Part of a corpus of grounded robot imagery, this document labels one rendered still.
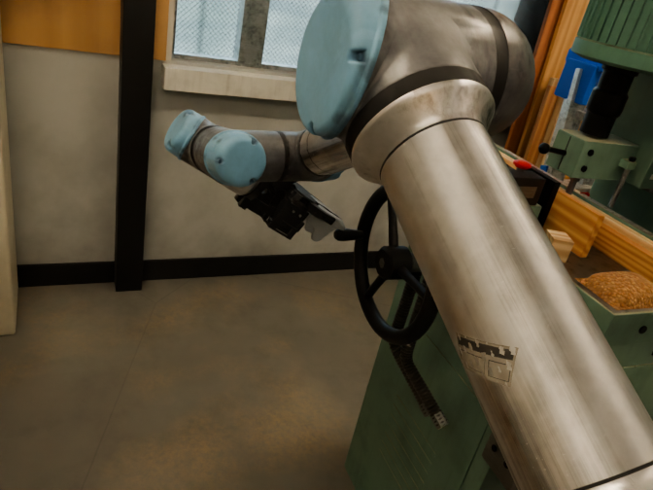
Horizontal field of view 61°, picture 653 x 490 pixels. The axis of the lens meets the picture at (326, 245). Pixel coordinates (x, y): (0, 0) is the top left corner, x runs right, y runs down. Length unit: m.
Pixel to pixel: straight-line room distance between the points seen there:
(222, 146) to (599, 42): 0.63
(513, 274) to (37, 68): 1.81
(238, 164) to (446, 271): 0.46
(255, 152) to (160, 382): 1.21
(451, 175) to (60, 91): 1.76
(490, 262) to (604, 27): 0.74
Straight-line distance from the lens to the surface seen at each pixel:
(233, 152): 0.77
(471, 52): 0.47
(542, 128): 2.55
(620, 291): 0.92
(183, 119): 0.89
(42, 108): 2.05
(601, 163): 1.13
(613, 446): 0.34
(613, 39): 1.04
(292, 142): 0.83
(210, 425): 1.75
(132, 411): 1.79
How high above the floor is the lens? 1.26
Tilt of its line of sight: 27 degrees down
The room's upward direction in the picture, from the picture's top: 12 degrees clockwise
